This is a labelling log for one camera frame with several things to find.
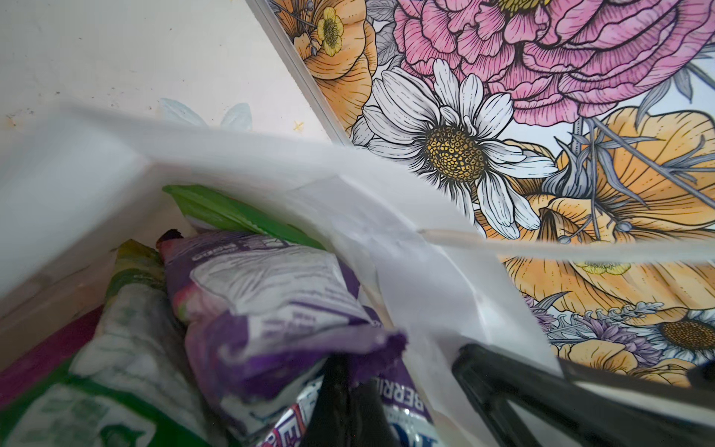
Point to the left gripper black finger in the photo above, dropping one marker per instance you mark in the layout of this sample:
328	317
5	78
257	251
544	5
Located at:
347	416

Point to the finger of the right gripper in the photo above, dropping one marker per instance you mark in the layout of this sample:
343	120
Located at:
589	407

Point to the purple snack packet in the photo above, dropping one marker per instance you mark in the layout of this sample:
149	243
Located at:
263	317

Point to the white floral paper bag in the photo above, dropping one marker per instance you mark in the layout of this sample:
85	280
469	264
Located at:
81	181

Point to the green white snack packet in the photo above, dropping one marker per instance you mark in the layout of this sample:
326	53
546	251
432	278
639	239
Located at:
130	385

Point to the magenta snack bag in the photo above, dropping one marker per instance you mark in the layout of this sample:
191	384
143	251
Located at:
32	367

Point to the green chips bag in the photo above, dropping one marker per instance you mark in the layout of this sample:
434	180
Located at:
207	210

